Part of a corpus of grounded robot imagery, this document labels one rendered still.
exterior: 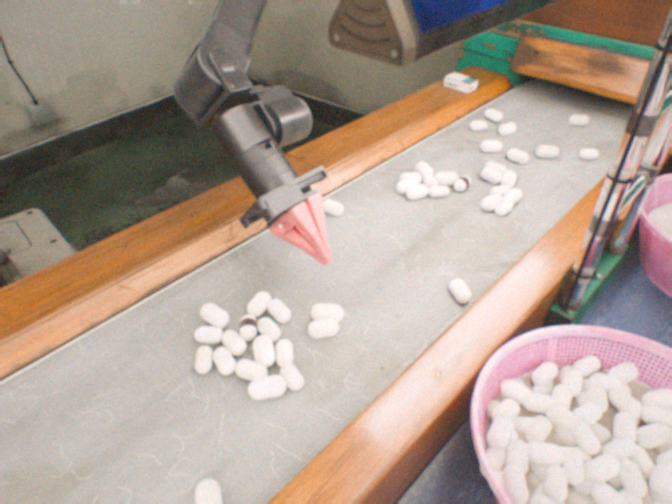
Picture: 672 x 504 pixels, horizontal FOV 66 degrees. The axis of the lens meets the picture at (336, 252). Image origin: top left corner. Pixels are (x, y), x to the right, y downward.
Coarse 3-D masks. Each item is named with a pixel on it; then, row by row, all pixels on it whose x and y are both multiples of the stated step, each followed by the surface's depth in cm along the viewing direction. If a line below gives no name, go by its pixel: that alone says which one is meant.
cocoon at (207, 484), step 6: (204, 480) 43; (210, 480) 43; (198, 486) 42; (204, 486) 42; (210, 486) 42; (216, 486) 43; (198, 492) 42; (204, 492) 42; (210, 492) 42; (216, 492) 42; (198, 498) 42; (204, 498) 41; (210, 498) 41; (216, 498) 42
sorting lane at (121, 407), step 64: (448, 128) 99; (576, 128) 99; (384, 192) 81; (576, 192) 81; (256, 256) 68; (384, 256) 68; (448, 256) 68; (512, 256) 69; (128, 320) 59; (192, 320) 59; (256, 320) 59; (384, 320) 59; (448, 320) 59; (0, 384) 52; (64, 384) 52; (128, 384) 53; (192, 384) 52; (320, 384) 52; (384, 384) 52; (0, 448) 47; (64, 448) 47; (128, 448) 47; (192, 448) 47; (256, 448) 47; (320, 448) 47
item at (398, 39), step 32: (352, 0) 39; (384, 0) 37; (416, 0) 38; (448, 0) 41; (480, 0) 43; (512, 0) 46; (544, 0) 50; (352, 32) 40; (384, 32) 38; (416, 32) 38; (448, 32) 40; (480, 32) 44
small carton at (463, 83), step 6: (444, 78) 108; (450, 78) 107; (456, 78) 107; (462, 78) 107; (468, 78) 107; (474, 78) 107; (444, 84) 108; (450, 84) 107; (456, 84) 106; (462, 84) 105; (468, 84) 105; (474, 84) 106; (462, 90) 106; (468, 90) 105
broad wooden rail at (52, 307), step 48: (432, 96) 104; (480, 96) 107; (336, 144) 88; (384, 144) 89; (240, 192) 76; (144, 240) 67; (192, 240) 67; (240, 240) 71; (48, 288) 60; (96, 288) 60; (144, 288) 62; (0, 336) 54; (48, 336) 56
